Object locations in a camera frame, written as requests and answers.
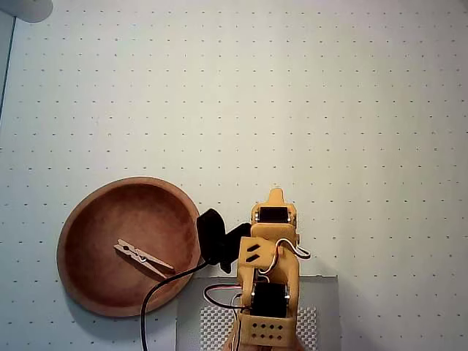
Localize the brown wooden bowl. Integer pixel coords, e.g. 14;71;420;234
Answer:
56;176;203;318

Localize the white cylindrical object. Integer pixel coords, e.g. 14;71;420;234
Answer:
0;0;54;23

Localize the yellow gripper with servo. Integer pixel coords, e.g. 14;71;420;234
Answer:
250;188;301;246

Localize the grey base plate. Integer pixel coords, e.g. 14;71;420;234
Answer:
175;274;343;351

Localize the black camera cable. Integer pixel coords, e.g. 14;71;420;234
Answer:
140;261;209;351

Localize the white dotted grid mat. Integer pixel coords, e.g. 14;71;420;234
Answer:
0;0;468;351

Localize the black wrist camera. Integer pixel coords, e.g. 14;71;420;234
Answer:
196;208;253;274

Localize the yellow slotted camera mount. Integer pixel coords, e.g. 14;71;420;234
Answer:
237;235;281;273

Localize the white grid anti-slip mat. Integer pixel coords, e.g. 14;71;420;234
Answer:
199;305;319;351

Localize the tan robot base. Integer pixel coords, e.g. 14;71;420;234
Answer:
222;336;306;351

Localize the wooden clothespin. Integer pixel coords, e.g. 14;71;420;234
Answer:
113;238;176;282

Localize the white red black servo wire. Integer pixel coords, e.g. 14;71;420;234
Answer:
203;284;244;309
255;239;312;275

